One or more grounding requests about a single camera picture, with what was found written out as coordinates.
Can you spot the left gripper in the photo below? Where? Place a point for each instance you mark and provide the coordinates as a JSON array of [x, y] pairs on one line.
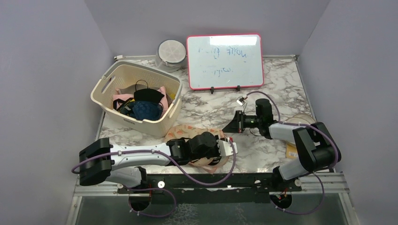
[[217, 153]]

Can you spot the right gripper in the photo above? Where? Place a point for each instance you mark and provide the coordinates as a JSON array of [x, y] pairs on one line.
[[237, 124]]

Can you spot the black bra from bag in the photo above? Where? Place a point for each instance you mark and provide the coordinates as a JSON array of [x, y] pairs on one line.
[[205, 161]]

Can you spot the floral mesh laundry bag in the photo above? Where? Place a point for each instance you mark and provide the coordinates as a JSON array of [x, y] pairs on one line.
[[189, 131]]

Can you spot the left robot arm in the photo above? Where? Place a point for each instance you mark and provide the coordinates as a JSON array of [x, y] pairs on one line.
[[101, 161]]

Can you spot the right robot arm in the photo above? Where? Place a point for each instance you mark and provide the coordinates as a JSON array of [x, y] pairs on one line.
[[315, 148]]

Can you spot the black bra in basket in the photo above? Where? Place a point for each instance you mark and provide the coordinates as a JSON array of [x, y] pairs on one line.
[[147, 94]]

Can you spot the cream plastic laundry basket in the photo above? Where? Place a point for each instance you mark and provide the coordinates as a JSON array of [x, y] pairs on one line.
[[124, 74]]

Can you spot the pink garment in basket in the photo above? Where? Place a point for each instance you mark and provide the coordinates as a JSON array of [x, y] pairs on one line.
[[127, 94]]

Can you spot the small yellow notepad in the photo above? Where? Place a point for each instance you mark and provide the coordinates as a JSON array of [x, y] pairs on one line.
[[291, 151]]

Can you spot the pink framed whiteboard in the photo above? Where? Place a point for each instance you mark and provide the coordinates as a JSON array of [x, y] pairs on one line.
[[224, 61]]

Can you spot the round white disc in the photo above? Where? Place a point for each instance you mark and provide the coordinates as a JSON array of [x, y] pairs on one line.
[[301, 118]]

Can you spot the blue lace garment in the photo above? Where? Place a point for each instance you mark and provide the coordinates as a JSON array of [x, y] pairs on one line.
[[143, 110]]

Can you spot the white round mesh container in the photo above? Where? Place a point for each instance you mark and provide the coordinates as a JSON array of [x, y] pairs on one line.
[[170, 55]]

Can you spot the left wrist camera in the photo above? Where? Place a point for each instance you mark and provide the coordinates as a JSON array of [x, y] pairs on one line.
[[227, 148]]

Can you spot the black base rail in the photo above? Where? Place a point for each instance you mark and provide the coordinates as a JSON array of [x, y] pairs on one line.
[[171, 189]]

